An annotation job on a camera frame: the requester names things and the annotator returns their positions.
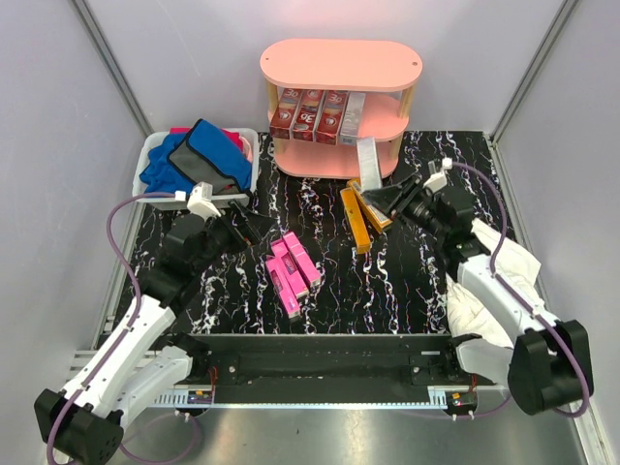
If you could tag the grey Protefix toothpaste box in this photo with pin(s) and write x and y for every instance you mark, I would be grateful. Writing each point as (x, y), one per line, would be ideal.
(351, 120)

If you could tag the pink BeYou box front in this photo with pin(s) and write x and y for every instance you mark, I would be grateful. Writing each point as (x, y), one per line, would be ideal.
(283, 289)

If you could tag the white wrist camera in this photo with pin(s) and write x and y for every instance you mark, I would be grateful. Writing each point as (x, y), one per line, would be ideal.
(201, 198)
(438, 178)

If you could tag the pink BeYou box middle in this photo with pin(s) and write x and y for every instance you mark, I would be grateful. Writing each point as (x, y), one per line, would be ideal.
(292, 273)

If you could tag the pink beyou box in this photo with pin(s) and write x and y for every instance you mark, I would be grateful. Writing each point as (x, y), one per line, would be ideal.
(292, 273)
(307, 267)
(283, 289)

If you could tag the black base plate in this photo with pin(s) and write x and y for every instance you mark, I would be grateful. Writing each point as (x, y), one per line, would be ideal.
(331, 368)

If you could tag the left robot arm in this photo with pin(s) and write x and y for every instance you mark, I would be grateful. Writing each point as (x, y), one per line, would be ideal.
(87, 418)

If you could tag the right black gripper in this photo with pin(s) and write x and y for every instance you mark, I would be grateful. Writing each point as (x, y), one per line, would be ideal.
(386, 199)

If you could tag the orange barcode toothpaste box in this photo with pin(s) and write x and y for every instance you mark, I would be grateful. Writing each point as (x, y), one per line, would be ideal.
(379, 221)

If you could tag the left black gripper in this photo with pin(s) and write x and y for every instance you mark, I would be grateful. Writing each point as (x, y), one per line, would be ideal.
(254, 226)

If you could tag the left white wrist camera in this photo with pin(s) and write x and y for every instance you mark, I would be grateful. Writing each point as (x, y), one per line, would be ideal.
(201, 198)

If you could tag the silver grey toothpaste box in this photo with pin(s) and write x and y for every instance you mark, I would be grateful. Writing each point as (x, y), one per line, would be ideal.
(370, 177)

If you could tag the blue cloth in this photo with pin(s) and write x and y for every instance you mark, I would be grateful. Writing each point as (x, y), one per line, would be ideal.
(159, 175)

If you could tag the white crumpled cloth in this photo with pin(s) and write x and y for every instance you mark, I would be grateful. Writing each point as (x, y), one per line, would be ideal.
(466, 314)

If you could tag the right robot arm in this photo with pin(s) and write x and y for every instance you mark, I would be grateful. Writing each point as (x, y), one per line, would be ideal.
(548, 364)

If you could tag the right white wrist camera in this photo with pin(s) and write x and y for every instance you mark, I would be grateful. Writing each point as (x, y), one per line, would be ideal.
(438, 178)

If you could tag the red 3D toothpaste box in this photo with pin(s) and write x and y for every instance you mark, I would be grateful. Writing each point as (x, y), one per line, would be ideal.
(283, 117)
(331, 116)
(307, 115)

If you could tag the orange R&O toothpaste box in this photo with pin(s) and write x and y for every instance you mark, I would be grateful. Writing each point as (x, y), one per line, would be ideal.
(356, 221)

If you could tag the pink cloth in basket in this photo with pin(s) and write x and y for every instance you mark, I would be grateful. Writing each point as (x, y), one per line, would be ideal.
(241, 142)

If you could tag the pink BeYou box back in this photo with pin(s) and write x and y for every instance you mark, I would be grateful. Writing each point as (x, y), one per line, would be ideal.
(307, 267)

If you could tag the pink three-tier shelf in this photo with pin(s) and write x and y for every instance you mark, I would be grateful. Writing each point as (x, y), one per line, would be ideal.
(386, 72)

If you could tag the grey black-trimmed cloth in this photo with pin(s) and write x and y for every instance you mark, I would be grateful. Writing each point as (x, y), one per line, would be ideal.
(207, 155)

